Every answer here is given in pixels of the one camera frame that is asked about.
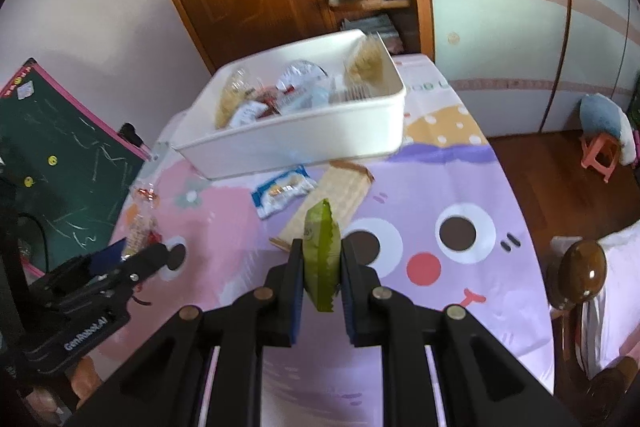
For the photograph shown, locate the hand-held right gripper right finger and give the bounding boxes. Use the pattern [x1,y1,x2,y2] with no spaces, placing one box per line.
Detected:
[340,237,581,427]

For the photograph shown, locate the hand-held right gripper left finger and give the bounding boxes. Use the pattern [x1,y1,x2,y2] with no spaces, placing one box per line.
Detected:
[65,239,306,427]

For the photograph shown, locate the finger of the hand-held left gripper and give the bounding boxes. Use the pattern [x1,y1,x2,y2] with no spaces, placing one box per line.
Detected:
[89,239,128,276]
[120,242,171,284]

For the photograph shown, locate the green snack packet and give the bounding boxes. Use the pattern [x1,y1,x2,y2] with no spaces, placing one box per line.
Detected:
[301,199,343,313]

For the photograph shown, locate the white plastic storage bin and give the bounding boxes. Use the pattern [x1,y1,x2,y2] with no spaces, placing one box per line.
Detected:
[171,29,407,180]

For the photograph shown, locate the person's left hand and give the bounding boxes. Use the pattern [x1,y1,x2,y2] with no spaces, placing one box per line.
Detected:
[70,354,103,400]

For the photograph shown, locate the beige red snack packet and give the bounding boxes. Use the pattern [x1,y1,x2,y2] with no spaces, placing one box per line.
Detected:
[122,207,163,258]

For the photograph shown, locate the clear red snack packet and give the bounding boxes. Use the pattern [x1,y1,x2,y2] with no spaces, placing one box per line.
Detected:
[131,184,161,208]

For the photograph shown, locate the long tan cracker packet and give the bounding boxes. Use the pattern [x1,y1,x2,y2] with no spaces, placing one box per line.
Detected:
[270,161,375,253]

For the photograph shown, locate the blue white snack packet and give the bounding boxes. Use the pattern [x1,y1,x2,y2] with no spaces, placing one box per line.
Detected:
[250,166,318,220]

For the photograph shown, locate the printed cartoon tablecloth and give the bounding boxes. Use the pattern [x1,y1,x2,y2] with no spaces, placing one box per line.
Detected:
[107,54,556,427]

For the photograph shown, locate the small white snack packet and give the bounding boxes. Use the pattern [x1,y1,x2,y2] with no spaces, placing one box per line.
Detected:
[230,101,271,128]

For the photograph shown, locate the beige noodle snack packet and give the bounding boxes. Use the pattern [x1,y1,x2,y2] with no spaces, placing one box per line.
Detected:
[344,34,390,86]
[215,68,251,130]

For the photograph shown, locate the pale blue snack packet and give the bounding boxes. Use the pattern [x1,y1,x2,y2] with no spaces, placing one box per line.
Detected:
[292,82,333,112]

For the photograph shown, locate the red orange snack packet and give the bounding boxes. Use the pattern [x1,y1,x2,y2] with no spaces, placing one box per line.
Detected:
[255,87,286,112]

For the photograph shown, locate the grey white round snack packet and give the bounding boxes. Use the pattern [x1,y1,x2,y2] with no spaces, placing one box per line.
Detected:
[277,61,328,95]

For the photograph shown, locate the stack of folded cloths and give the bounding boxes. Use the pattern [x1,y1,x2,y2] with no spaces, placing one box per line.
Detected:
[341,13,403,55]

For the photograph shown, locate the pink plastic stool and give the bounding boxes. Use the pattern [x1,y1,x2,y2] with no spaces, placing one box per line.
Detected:
[580,132,626,184]

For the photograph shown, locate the blue plush toy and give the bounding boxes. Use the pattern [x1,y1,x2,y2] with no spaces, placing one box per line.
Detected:
[579,93,635,166]

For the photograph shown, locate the green chalkboard with pink frame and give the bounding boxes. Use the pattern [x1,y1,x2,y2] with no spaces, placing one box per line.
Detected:
[0,58,151,278]

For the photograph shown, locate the wooden bed frame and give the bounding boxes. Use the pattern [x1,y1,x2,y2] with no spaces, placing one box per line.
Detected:
[545,239,640,427]

